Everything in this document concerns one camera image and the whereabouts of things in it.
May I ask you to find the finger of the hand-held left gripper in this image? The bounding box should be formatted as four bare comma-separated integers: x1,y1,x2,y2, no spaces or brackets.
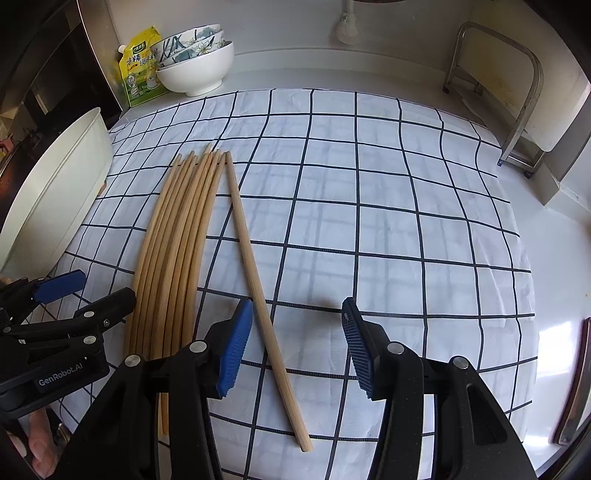
0,288,138,365
0,270,88,319

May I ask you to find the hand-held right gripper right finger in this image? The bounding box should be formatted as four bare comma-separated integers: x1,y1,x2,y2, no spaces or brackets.
341,298,539,480

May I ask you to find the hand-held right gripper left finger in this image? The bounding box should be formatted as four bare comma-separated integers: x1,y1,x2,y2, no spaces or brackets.
55,299,254,480

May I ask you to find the white round basin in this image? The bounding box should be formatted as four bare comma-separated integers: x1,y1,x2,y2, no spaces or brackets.
0,107,113,273

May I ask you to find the bundle of wooden chopsticks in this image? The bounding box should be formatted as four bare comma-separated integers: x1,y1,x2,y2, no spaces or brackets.
122,143,227,435

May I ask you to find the single wooden chopstick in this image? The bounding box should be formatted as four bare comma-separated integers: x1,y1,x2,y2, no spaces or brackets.
224,150,313,453

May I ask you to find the person's left hand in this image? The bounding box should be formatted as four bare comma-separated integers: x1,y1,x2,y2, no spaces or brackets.
27,408,61,478

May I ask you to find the white checked cloth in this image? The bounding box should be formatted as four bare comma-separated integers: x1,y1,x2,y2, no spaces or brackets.
46,88,536,480

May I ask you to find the black gas stove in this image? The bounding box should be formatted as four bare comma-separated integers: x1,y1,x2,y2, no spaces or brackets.
0,0,125,195

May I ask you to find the yellow seasoning pouch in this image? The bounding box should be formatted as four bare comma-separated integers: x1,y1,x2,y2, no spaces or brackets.
112,27,169,108

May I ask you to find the large white bowl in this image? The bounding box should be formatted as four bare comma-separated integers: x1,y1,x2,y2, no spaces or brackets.
156,41,235,97

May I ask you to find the floral patterned bowl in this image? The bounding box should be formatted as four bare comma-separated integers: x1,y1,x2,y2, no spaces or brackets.
150,24,223,49
154,30,227,65

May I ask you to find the metal cutting board rack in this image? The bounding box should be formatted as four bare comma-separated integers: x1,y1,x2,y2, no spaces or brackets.
443,21,546,178

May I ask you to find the white dish brush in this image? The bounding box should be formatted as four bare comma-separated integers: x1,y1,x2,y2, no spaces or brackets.
335,0,358,44

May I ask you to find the metal cabinet handle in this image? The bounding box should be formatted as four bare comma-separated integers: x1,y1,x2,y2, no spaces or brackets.
554,318,591,446

